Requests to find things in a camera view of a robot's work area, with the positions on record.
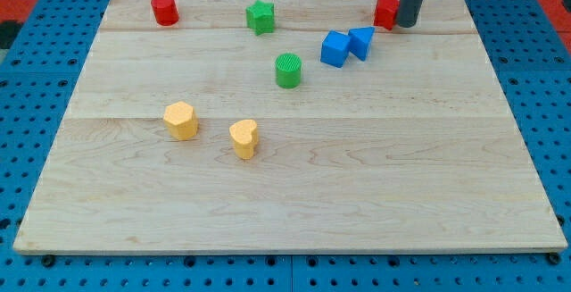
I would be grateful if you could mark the blue triangle block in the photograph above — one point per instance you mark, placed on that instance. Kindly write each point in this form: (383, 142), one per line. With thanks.
(360, 40)

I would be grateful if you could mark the red star block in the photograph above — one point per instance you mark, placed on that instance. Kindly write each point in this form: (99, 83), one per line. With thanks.
(385, 13)

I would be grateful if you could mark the red cylinder block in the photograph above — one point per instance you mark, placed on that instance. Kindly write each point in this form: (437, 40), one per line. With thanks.
(165, 12)

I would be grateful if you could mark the wooden board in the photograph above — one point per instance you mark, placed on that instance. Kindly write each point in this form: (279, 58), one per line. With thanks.
(413, 151)

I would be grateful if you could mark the yellow heart block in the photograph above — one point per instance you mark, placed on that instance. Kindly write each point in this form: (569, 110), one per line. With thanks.
(244, 135)

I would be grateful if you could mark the yellow hexagon block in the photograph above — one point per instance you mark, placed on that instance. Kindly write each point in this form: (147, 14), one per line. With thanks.
(181, 120)

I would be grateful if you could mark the blue cube block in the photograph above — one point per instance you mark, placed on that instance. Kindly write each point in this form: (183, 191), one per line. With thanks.
(335, 49)

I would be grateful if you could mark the green cylinder block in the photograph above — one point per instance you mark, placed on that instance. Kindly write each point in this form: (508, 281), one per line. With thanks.
(288, 68)

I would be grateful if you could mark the green star block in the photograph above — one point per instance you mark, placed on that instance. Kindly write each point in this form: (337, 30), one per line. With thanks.
(260, 17)

